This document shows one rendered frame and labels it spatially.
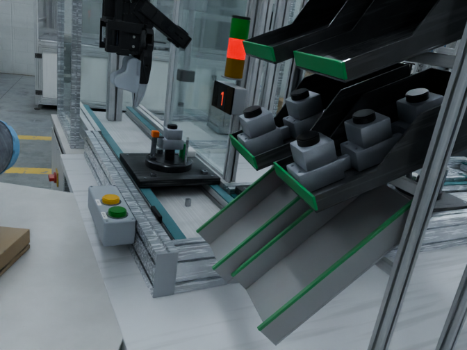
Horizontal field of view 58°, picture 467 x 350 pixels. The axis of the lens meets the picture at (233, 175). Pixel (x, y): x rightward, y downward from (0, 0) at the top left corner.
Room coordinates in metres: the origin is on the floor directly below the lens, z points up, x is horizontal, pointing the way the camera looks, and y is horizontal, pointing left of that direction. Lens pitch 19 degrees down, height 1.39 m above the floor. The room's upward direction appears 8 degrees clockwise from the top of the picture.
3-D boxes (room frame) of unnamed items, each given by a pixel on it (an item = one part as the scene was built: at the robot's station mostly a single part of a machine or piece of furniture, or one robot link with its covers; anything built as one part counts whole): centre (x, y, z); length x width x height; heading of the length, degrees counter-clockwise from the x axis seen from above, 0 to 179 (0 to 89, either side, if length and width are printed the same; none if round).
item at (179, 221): (1.22, 0.18, 0.91); 0.84 x 0.28 x 0.10; 29
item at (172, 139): (1.22, 0.19, 1.06); 0.08 x 0.04 x 0.07; 119
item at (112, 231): (0.91, 0.28, 0.93); 0.21 x 0.07 x 0.06; 29
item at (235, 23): (1.17, 0.04, 1.38); 0.05 x 0.05 x 0.05
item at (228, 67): (1.17, 0.04, 1.28); 0.05 x 0.05 x 0.05
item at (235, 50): (1.17, 0.04, 1.33); 0.05 x 0.05 x 0.05
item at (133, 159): (1.21, 0.20, 0.96); 0.24 x 0.24 x 0.02; 29
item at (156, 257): (1.11, 0.32, 0.91); 0.89 x 0.06 x 0.11; 29
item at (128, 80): (0.78, 0.21, 1.27); 0.06 x 0.03 x 0.09; 119
